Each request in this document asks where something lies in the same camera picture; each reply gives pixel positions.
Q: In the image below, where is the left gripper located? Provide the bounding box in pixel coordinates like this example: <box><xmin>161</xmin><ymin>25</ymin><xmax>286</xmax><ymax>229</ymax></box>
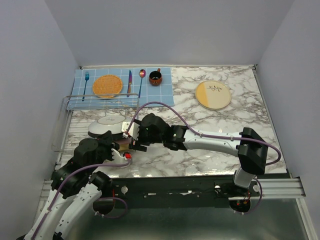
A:
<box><xmin>87</xmin><ymin>132</ymin><xmax>121</xmax><ymax>174</ymax></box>

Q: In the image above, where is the white ceramic plate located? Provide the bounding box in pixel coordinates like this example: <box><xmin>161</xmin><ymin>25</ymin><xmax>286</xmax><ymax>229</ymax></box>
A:
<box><xmin>88</xmin><ymin>115</ymin><xmax>127</xmax><ymax>135</ymax></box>

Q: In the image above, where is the cream and yellow plate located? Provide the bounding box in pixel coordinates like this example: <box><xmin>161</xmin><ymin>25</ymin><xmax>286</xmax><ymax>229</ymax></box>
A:
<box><xmin>195</xmin><ymin>80</ymin><xmax>232</xmax><ymax>110</ymax></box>

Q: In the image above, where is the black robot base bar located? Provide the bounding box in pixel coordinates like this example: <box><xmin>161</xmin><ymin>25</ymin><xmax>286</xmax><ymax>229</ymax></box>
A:
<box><xmin>93</xmin><ymin>175</ymin><xmax>260</xmax><ymax>214</ymax></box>

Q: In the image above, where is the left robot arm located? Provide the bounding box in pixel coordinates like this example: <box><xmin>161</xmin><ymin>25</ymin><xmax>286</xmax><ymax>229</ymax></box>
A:
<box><xmin>18</xmin><ymin>130</ymin><xmax>119</xmax><ymax>240</ymax></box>

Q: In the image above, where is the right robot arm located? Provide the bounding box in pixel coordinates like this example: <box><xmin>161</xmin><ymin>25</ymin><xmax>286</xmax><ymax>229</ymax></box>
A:
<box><xmin>123</xmin><ymin>113</ymin><xmax>268</xmax><ymax>196</ymax></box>

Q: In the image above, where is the yellow plate in rack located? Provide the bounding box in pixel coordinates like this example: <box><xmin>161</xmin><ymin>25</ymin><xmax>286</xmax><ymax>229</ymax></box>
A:
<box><xmin>118</xmin><ymin>143</ymin><xmax>130</xmax><ymax>152</ymax></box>

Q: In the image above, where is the iridescent rainbow knife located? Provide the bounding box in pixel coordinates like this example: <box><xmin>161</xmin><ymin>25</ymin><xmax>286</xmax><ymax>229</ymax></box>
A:
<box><xmin>126</xmin><ymin>70</ymin><xmax>133</xmax><ymax>98</ymax></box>

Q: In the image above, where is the blue checked placemat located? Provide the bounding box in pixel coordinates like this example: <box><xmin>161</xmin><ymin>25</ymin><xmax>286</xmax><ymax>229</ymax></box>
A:
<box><xmin>71</xmin><ymin>67</ymin><xmax>174</xmax><ymax>107</ymax></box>

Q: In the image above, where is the orange and black mug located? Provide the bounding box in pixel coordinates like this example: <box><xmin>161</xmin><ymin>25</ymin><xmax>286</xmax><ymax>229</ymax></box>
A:
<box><xmin>148</xmin><ymin>68</ymin><xmax>163</xmax><ymax>87</ymax></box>

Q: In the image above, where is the woven wicker round trivet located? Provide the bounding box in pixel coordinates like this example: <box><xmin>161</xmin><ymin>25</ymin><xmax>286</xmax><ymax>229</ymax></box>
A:
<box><xmin>92</xmin><ymin>74</ymin><xmax>123</xmax><ymax>99</ymax></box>

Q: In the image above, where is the iridescent rainbow spoon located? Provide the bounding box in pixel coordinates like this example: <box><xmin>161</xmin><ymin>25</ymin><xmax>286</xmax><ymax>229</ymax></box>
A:
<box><xmin>138</xmin><ymin>69</ymin><xmax>146</xmax><ymax>98</ymax></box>

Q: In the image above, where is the blue metal fork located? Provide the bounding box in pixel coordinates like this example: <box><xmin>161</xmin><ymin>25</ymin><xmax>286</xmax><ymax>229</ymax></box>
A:
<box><xmin>81</xmin><ymin>71</ymin><xmax>90</xmax><ymax>102</ymax></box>

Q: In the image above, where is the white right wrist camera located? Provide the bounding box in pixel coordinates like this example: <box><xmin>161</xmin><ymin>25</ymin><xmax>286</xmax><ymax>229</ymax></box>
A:
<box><xmin>121</xmin><ymin>121</ymin><xmax>139</xmax><ymax>140</ymax></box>

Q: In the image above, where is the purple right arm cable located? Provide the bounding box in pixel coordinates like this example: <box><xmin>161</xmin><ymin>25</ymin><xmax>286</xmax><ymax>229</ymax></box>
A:
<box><xmin>126</xmin><ymin>101</ymin><xmax>282</xmax><ymax>216</ymax></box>

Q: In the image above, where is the steel wire dish rack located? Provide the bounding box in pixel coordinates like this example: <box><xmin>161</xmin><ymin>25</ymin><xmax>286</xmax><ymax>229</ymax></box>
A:
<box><xmin>51</xmin><ymin>93</ymin><xmax>140</xmax><ymax>152</ymax></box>

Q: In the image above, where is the aluminium frame rail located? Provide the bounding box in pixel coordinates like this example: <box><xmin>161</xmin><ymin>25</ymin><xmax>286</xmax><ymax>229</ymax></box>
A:
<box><xmin>37</xmin><ymin>172</ymin><xmax>306</xmax><ymax>240</ymax></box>

